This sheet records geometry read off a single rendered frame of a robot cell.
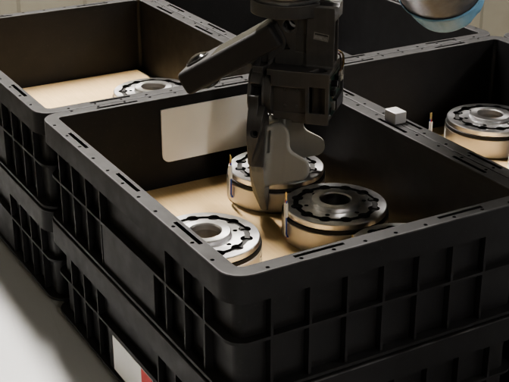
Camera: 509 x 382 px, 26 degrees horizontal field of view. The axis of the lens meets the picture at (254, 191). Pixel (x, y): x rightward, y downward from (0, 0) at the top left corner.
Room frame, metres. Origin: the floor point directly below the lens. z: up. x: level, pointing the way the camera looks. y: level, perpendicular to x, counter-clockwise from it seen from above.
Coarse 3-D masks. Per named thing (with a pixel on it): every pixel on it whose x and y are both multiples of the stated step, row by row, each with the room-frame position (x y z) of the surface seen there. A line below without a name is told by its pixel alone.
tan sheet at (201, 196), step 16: (224, 176) 1.12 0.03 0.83; (160, 192) 1.08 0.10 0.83; (176, 192) 1.08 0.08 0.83; (192, 192) 1.08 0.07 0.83; (208, 192) 1.08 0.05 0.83; (224, 192) 1.08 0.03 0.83; (176, 208) 1.04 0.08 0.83; (192, 208) 1.04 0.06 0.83; (208, 208) 1.04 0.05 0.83; (224, 208) 1.04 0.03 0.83; (240, 208) 1.04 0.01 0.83; (256, 224) 1.00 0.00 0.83; (272, 224) 1.00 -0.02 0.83; (272, 240) 0.96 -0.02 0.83; (272, 256) 0.93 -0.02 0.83
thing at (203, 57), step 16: (256, 32) 1.02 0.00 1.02; (272, 32) 1.02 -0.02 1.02; (224, 48) 1.03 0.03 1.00; (240, 48) 1.02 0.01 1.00; (256, 48) 1.02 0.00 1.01; (272, 48) 1.02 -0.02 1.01; (192, 64) 1.05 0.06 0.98; (208, 64) 1.03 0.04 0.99; (224, 64) 1.03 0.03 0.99; (240, 64) 1.03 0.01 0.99; (192, 80) 1.04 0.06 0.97; (208, 80) 1.03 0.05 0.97
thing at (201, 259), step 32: (160, 96) 1.10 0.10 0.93; (192, 96) 1.11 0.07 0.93; (64, 128) 1.00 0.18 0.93; (384, 128) 1.01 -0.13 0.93; (96, 160) 0.92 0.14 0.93; (448, 160) 0.93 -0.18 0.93; (128, 192) 0.85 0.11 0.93; (160, 224) 0.80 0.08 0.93; (416, 224) 0.79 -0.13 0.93; (448, 224) 0.79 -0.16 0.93; (480, 224) 0.81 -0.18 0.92; (192, 256) 0.75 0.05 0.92; (288, 256) 0.73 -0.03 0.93; (320, 256) 0.73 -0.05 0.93; (352, 256) 0.75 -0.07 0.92; (384, 256) 0.76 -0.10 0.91; (416, 256) 0.78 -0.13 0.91; (224, 288) 0.71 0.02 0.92; (256, 288) 0.71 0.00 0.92; (288, 288) 0.72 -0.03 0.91
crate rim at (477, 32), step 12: (156, 0) 1.51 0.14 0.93; (384, 0) 1.52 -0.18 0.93; (396, 0) 1.51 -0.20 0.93; (180, 12) 1.45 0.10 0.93; (204, 24) 1.38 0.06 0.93; (468, 24) 1.38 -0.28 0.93; (228, 36) 1.33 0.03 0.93; (468, 36) 1.33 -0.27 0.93; (480, 36) 1.33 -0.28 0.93; (396, 48) 1.28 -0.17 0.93; (408, 48) 1.28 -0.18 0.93; (348, 60) 1.23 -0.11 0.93
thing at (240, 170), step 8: (232, 160) 1.09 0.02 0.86; (240, 160) 1.09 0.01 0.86; (312, 160) 1.09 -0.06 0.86; (240, 168) 1.07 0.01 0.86; (248, 168) 1.07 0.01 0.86; (312, 168) 1.07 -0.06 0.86; (320, 168) 1.07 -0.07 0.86; (240, 176) 1.05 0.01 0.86; (248, 176) 1.05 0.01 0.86; (312, 176) 1.05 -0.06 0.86; (320, 176) 1.06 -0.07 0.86; (248, 184) 1.03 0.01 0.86; (280, 184) 1.03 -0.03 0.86; (288, 184) 1.03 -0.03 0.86; (296, 184) 1.03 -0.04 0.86; (304, 184) 1.03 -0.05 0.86
